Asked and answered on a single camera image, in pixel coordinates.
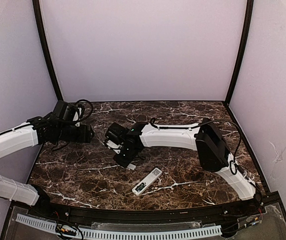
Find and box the white battery cover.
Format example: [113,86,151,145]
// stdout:
[127,163,136,170]

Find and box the white remote control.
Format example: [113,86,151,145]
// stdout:
[132,167,163,196]

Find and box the green AAA battery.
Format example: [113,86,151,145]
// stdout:
[135,182,146,193]

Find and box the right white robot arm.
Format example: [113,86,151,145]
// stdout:
[104,117,262,203]

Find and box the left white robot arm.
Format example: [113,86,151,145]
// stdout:
[0,118,94,206]

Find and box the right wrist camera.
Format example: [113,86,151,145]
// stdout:
[104,122,129,154]

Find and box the left black camera cable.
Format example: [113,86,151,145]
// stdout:
[51,99,94,152]

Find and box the black camera cable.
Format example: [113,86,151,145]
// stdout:
[51,99,94,152]
[199,120,242,176]

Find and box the right black camera cable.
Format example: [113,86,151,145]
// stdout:
[199,120,242,176]

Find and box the white slotted cable duct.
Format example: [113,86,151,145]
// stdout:
[15,214,222,240]

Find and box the black front rail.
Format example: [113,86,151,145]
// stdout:
[29,201,257,225]

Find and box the left black frame post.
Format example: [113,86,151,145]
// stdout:
[32,0,63,101]

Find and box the black frame post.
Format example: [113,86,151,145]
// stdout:
[32,0,63,101]
[225,0,254,106]

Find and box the right black frame post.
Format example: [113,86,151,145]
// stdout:
[225,0,254,106]

